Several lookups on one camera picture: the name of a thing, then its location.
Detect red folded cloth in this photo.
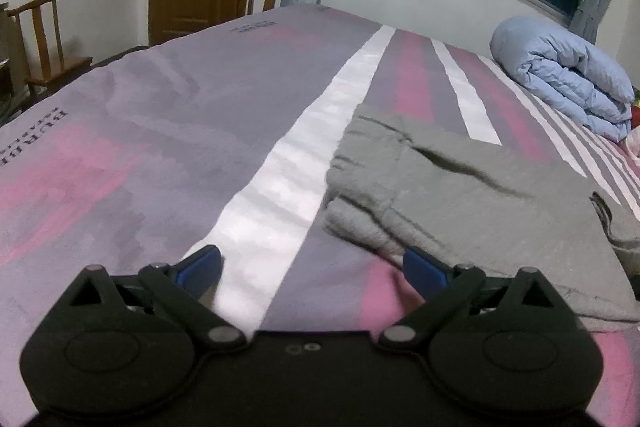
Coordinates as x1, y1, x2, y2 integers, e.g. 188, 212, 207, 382
631, 87, 640, 129

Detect wooden chair at left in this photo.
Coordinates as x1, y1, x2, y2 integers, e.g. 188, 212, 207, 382
6, 0, 93, 102

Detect light blue folded duvet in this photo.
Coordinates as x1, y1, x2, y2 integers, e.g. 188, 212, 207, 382
489, 16, 634, 142

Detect pink white folded blanket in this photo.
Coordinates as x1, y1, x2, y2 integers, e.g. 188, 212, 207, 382
623, 134, 640, 164

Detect grey pants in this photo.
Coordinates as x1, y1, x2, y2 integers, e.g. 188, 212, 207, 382
324, 105, 639, 331

